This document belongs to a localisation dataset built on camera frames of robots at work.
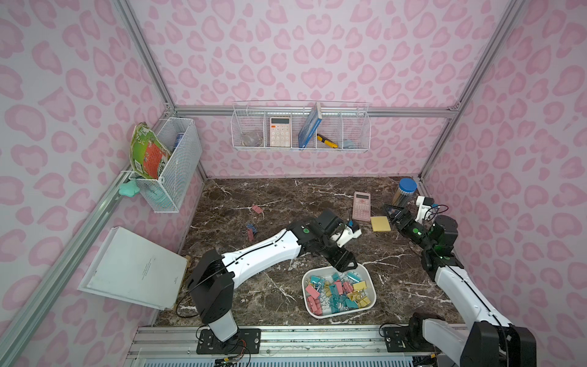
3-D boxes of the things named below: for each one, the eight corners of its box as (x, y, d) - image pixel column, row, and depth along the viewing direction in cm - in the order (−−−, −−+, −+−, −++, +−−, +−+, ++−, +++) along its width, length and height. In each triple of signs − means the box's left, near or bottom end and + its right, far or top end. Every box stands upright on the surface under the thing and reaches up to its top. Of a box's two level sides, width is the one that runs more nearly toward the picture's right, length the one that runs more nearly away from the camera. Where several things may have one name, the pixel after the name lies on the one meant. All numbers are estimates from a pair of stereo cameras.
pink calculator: (351, 219, 106) (352, 216, 104) (352, 193, 116) (353, 190, 114) (369, 221, 105) (370, 219, 103) (369, 195, 115) (370, 192, 113)
